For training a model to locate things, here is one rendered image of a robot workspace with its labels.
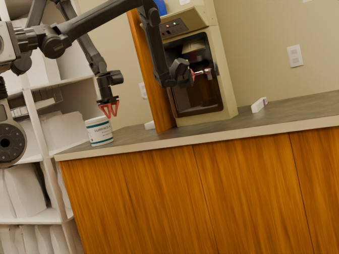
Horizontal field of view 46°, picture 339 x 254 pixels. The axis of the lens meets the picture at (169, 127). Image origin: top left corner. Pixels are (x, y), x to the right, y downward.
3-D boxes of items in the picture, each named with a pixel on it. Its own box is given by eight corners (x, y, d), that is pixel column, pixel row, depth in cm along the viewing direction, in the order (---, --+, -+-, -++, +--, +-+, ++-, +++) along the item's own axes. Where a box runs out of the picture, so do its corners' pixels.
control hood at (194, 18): (156, 42, 214) (151, 23, 213) (209, 25, 196) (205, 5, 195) (144, 43, 205) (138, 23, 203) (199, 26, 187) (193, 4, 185)
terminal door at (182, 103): (176, 118, 219) (158, 45, 213) (224, 110, 200) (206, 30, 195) (175, 118, 218) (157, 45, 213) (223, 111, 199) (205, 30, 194)
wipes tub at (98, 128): (101, 141, 238) (95, 117, 236) (118, 139, 231) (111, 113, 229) (87, 147, 227) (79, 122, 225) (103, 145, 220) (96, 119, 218)
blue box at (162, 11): (152, 22, 211) (148, 5, 210) (168, 17, 206) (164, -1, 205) (142, 23, 203) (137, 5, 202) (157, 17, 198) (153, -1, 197)
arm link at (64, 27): (140, -27, 145) (155, -15, 140) (147, 4, 156) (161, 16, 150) (28, 30, 135) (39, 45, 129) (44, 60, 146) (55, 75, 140)
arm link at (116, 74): (91, 66, 199) (97, 62, 191) (112, 62, 204) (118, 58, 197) (98, 89, 199) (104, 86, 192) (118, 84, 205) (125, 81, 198)
